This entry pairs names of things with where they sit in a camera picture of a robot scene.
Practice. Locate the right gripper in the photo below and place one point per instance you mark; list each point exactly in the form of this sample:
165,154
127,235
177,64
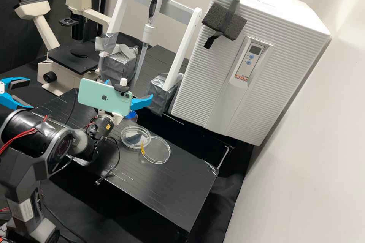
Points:
118,118

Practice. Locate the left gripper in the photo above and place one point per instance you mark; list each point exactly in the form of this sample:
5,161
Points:
1,87

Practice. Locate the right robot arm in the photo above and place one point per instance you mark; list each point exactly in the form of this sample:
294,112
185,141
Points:
25,129

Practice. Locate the blue bottle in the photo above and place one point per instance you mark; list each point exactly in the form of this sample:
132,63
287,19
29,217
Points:
132,115

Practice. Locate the grey taped block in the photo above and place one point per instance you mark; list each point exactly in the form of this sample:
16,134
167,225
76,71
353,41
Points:
159,92
117,60

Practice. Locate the cream microscope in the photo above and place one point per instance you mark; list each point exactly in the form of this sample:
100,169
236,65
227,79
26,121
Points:
48,63

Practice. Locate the petri dish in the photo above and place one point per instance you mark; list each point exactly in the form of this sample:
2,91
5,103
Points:
134,137

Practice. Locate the black platform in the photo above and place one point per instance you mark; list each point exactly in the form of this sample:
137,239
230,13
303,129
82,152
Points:
159,186
159,58

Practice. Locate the petri dish lid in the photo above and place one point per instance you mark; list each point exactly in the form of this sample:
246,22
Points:
156,150

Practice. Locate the white pipette stand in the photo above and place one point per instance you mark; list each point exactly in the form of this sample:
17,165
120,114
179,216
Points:
182,52

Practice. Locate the pipette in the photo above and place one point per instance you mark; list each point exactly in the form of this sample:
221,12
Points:
151,26

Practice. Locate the incubator door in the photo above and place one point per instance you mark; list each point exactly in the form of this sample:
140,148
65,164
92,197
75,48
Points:
216,83

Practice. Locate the white incubator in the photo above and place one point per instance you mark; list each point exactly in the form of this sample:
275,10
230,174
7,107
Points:
271,1

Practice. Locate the right wrist camera phone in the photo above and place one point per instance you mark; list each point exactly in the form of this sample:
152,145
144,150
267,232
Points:
97,96

